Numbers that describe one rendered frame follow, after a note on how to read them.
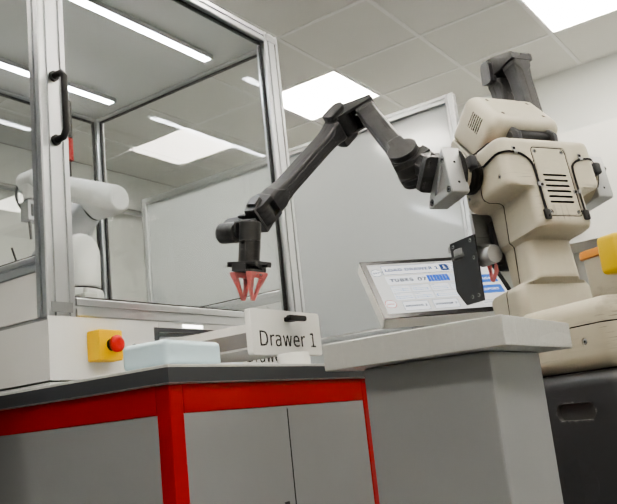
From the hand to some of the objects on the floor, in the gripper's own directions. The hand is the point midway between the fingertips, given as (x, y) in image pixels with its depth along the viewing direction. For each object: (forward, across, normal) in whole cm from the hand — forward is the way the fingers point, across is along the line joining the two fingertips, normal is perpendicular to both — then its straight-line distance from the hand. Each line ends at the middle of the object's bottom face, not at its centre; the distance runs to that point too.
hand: (248, 297), depth 205 cm
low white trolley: (+94, +28, -42) cm, 107 cm away
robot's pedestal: (+83, +92, -48) cm, 133 cm away
